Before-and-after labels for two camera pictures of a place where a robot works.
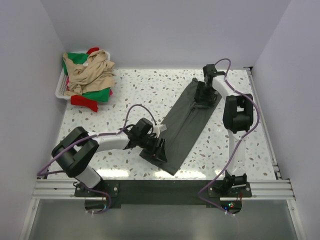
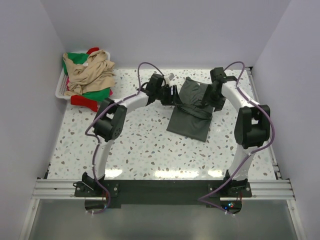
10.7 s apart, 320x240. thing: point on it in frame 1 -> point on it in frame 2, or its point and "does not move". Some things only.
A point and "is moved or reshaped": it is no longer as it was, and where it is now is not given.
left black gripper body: (149, 144) -> (164, 94)
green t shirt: (102, 95) does not move
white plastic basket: (62, 85) does not move
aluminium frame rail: (261, 188) does not move
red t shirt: (81, 100) does not move
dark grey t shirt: (182, 127) is moved or reshaped
